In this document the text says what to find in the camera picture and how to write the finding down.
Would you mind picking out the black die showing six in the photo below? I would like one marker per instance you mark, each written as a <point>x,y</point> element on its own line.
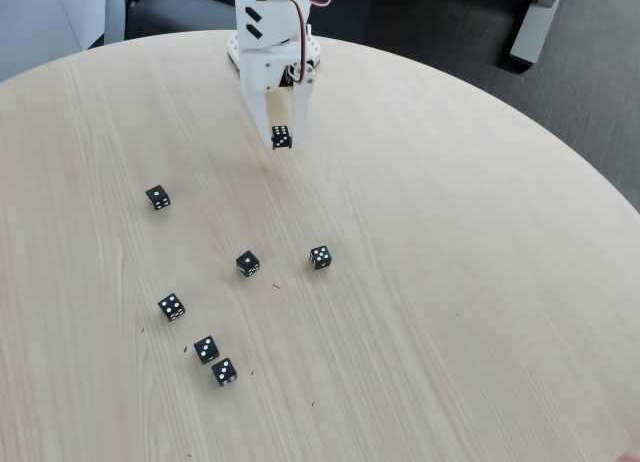
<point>282,137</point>

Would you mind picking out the black die showing one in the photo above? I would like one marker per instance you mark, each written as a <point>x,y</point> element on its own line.
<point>157,198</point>
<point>247,263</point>

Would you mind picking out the black die showing five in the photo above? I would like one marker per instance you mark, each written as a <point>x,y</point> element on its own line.
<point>320,257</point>

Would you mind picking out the person's left hand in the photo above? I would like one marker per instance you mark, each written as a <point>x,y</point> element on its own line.
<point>632,457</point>

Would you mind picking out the black office chair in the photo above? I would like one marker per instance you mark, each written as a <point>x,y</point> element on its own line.
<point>170,12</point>

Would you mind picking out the dark upholstered seat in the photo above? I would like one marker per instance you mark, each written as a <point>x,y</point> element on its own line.
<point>440,12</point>

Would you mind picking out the black die showing four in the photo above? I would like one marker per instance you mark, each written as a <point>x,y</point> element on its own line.
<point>171,307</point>

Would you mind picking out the white cabinet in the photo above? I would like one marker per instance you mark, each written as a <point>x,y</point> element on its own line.
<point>35,22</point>

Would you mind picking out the white desk leg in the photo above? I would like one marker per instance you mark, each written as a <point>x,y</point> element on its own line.
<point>530,32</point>

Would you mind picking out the black die showing three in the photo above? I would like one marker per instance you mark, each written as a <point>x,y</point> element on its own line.
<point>206,349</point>
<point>224,372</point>

